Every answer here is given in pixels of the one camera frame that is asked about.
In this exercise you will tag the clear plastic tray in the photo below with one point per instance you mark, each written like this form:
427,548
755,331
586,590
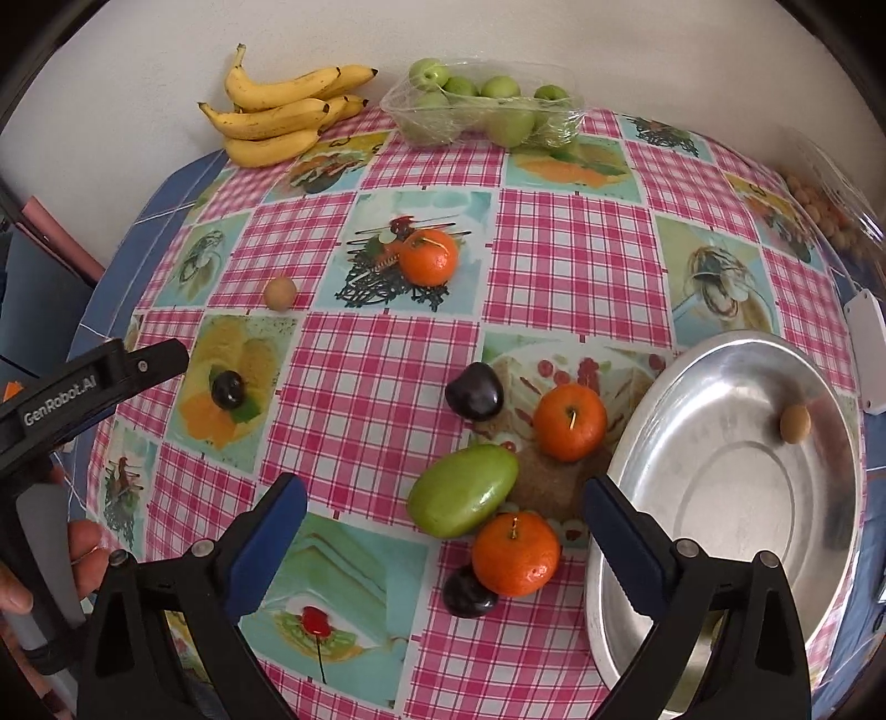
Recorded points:
408,104

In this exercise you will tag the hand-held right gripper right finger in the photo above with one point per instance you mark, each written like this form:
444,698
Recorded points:
623,547

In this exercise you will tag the green mango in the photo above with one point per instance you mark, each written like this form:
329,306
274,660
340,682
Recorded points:
464,491

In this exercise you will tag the dark purple plum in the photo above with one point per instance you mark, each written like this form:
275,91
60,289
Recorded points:
474,391

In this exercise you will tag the white plastic device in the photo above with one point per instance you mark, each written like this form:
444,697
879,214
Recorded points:
869,346

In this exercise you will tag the person's left hand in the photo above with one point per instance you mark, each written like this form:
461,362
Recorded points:
86,554

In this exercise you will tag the pink board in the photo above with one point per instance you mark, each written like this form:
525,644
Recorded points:
59,235

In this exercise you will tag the yellow banana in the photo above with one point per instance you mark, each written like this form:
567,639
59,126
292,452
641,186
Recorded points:
356,77
263,124
277,93
346,107
266,151

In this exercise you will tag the round metal basin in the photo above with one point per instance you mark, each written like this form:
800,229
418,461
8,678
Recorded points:
720,484

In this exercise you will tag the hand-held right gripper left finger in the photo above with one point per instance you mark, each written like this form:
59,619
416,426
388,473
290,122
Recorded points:
270,547

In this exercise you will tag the heap of tan longans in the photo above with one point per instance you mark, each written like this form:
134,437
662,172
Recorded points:
824,211

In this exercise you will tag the pink checkered printed tablecloth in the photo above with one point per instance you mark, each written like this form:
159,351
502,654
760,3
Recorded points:
567,249

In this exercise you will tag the pile of green jujubes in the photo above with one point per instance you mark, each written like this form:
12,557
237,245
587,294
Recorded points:
509,124

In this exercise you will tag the brown longan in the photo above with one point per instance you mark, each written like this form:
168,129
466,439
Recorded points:
280,293
794,424

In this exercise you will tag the orange tangerine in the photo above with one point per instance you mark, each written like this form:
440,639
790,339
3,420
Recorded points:
570,422
429,257
516,564

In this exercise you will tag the clear plastic box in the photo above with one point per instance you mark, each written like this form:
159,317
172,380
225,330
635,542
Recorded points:
830,173

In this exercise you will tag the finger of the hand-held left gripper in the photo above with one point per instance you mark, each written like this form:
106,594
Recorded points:
149,363

